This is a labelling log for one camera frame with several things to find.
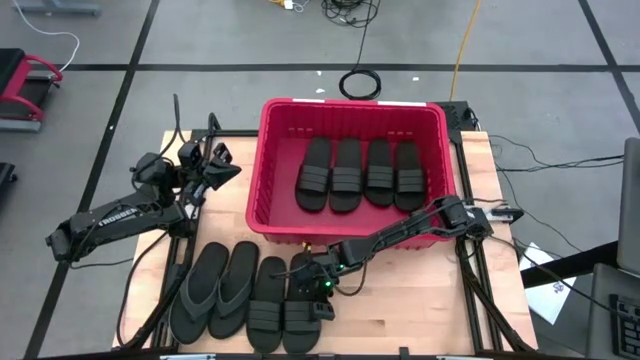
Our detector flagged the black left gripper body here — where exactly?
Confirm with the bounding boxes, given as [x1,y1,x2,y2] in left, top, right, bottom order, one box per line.
[179,142,235,207]

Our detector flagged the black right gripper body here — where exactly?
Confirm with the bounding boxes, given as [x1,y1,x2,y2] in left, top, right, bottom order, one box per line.
[294,248,349,303]

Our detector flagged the black rubber slide sandal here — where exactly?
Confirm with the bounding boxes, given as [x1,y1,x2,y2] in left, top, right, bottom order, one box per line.
[282,252,324,355]
[328,138,365,214]
[363,138,396,208]
[294,136,334,213]
[246,255,287,354]
[393,141,427,212]

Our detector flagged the black flip-flop sandal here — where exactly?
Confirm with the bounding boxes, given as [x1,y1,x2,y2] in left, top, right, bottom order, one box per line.
[207,240,260,340]
[168,241,230,346]

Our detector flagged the red plastic bin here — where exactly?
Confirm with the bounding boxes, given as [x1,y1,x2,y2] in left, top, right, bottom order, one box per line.
[244,97,457,251]

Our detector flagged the black caster base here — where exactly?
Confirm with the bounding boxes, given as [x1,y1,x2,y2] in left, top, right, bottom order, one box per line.
[0,162,18,199]

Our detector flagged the red black step stool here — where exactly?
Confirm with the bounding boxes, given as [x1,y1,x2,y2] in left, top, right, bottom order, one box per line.
[0,47,65,135]

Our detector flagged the grey desk foot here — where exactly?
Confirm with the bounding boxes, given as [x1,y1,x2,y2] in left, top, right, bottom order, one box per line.
[10,0,101,17]

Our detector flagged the white paper sheet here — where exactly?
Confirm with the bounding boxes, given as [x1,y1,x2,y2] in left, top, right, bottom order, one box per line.
[524,242,576,325]

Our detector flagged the black desk beam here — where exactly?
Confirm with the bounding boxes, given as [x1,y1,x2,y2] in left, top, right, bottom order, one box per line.
[519,240,619,289]

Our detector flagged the grey side desk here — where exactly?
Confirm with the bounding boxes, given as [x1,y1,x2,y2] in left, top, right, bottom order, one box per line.
[584,262,640,360]

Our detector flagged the black keyboard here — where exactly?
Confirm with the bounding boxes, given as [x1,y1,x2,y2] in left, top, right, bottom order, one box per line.
[608,293,640,359]

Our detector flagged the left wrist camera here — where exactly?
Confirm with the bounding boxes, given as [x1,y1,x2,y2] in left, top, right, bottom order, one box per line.
[178,142,203,170]

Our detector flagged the black frame crossbar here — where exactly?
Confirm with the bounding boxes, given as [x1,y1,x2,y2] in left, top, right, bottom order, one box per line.
[37,346,539,360]

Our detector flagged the coiled black cable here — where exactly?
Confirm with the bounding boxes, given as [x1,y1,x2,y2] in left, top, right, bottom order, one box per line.
[338,0,384,101]

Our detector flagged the black arm base cable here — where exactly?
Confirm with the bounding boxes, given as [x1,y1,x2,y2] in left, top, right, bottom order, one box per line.
[115,232,170,349]

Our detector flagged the tangled black cables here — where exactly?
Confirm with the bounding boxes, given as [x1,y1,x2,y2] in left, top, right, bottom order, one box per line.
[319,0,382,29]

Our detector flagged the white floor cable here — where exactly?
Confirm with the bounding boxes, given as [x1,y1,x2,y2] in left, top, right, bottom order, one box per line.
[12,0,81,74]

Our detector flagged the orange floor cable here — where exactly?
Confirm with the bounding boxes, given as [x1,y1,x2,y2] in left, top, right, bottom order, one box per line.
[448,0,482,103]

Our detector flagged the thin black floor cable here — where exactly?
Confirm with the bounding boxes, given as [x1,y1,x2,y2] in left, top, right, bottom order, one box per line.
[488,133,626,174]

